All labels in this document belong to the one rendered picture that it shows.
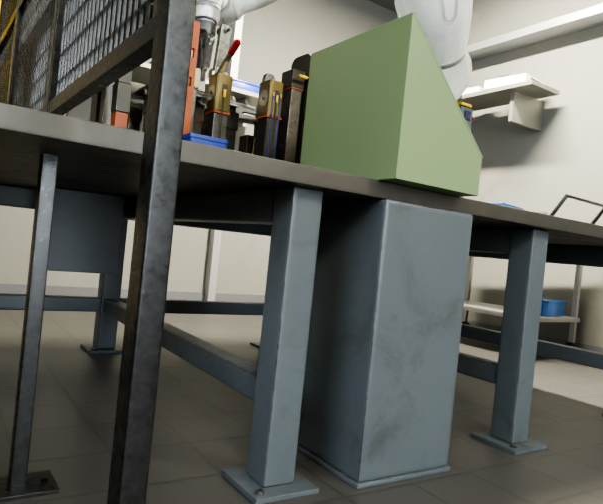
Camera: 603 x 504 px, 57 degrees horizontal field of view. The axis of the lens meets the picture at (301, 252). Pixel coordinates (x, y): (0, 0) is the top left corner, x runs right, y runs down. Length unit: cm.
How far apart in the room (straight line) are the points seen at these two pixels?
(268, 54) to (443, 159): 400
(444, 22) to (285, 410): 95
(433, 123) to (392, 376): 59
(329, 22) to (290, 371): 475
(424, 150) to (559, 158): 332
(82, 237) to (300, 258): 118
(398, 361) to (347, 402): 15
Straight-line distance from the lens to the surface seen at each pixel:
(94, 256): 222
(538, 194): 461
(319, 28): 562
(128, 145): 100
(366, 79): 139
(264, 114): 189
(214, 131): 181
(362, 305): 131
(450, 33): 145
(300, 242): 119
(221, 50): 191
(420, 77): 131
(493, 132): 498
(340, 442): 140
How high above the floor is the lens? 53
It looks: level
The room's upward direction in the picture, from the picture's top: 6 degrees clockwise
